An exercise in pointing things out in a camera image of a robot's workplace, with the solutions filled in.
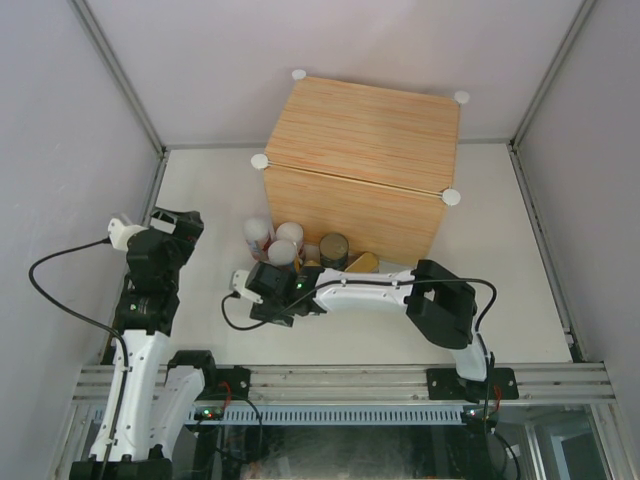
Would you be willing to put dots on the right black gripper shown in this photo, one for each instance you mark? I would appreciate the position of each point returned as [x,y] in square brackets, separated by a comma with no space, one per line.
[267,313]

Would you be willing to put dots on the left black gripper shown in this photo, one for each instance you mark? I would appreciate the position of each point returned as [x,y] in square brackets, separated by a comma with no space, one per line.
[188,229]

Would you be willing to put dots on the white lid can colourful label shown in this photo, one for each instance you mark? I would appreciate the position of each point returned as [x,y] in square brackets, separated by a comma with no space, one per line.
[283,254]

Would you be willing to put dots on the wooden cube shelf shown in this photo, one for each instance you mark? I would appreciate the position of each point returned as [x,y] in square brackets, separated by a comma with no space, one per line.
[374,164]

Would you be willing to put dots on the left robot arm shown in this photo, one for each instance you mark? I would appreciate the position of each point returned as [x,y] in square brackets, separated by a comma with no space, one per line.
[141,421]

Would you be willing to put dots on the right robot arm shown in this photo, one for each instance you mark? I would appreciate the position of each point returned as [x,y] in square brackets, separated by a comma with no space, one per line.
[441,305]

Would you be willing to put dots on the left rectangular gold tin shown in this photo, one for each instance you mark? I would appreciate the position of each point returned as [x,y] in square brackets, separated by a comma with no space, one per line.
[311,264]

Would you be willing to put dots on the rectangular gold tin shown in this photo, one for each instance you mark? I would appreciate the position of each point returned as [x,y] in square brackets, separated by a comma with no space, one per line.
[367,262]
[311,264]

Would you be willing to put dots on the white lid can rear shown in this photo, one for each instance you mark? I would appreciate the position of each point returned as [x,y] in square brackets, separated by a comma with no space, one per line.
[294,233]

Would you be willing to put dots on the dark round tin can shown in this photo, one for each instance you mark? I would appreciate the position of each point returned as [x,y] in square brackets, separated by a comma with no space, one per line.
[334,251]

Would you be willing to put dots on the white lid can red label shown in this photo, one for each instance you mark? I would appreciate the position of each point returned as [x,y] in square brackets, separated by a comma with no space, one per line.
[259,235]

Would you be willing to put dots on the right rectangular gold tin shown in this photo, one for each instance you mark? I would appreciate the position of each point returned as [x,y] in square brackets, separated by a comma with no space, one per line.
[367,262]

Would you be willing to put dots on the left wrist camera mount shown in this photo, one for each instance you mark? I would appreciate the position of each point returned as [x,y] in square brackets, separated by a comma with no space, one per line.
[121,230]

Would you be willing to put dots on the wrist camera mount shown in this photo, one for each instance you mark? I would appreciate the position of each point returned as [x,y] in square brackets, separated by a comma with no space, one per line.
[239,283]
[121,230]

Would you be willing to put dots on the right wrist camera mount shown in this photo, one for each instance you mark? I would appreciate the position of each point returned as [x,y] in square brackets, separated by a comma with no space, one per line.
[239,283]

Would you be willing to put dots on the left black base bracket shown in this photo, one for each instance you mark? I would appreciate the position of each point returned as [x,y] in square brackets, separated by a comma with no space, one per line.
[232,382]

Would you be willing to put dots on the black base bracket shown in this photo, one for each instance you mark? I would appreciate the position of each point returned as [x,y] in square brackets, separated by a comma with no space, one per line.
[232,382]
[446,384]

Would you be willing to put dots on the slotted cable duct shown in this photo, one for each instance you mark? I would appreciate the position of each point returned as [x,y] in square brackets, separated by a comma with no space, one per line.
[327,415]

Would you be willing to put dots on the right black base bracket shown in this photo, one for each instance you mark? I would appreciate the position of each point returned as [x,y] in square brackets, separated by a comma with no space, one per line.
[446,384]

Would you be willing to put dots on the aluminium mounting rail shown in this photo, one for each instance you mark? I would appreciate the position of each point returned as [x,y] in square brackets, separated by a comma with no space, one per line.
[538,384]

